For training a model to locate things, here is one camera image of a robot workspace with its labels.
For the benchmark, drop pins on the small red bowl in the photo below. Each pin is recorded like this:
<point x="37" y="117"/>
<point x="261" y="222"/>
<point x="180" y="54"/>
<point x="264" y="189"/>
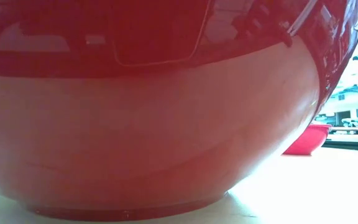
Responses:
<point x="310" y="140"/>

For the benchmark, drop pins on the large glossy red bowl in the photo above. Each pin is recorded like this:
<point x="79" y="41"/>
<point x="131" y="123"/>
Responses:
<point x="154" y="124"/>

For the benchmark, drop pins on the black table edge rail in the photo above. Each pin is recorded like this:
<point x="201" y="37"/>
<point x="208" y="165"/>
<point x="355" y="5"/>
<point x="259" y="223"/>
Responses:
<point x="353" y="145"/>

